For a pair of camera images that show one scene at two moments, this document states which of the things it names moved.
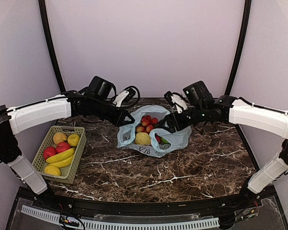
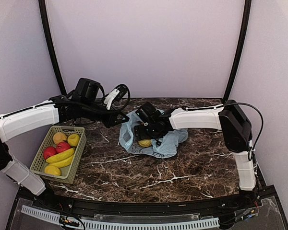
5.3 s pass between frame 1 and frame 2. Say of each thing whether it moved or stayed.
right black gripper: moved
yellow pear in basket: stayed
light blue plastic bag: moved
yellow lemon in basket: stayed
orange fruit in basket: stayed
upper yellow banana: stayed
